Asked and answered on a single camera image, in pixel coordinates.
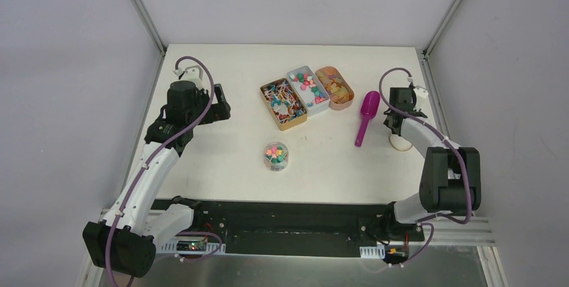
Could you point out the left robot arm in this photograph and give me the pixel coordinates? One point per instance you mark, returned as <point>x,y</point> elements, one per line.
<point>125,241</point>

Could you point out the left white cable duct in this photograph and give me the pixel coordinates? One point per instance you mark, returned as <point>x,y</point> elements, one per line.
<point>191,246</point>

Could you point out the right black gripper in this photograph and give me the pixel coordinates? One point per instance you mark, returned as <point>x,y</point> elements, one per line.
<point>386,123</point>

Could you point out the right white cable duct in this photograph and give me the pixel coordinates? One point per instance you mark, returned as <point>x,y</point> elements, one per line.
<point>372,252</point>

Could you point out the white tin of candies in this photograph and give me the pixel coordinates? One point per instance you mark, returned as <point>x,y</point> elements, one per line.
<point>309,89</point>

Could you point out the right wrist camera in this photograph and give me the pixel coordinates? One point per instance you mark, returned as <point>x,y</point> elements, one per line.
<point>419,91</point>

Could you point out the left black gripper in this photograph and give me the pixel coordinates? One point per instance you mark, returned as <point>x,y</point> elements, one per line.
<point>220,102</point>

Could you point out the gold ring lid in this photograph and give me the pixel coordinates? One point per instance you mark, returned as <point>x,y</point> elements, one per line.
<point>399,143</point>

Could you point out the magenta plastic scoop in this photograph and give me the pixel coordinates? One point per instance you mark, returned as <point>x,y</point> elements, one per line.
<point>368,111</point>

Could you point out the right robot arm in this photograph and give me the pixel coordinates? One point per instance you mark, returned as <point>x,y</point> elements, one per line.
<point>450,183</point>

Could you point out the white cable duct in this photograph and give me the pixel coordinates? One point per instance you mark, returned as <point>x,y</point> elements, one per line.
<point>191,246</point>
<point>372,252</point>

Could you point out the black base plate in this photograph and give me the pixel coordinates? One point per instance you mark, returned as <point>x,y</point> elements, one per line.
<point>299,229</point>

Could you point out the gold tin of lollipops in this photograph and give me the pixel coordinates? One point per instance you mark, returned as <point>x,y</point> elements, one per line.
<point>284,104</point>

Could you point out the pink tin of gummies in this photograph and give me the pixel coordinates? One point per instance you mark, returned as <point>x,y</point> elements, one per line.
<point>340,93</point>

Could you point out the clear plastic cup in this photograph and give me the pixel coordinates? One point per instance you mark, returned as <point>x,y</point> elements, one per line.
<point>276,156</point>

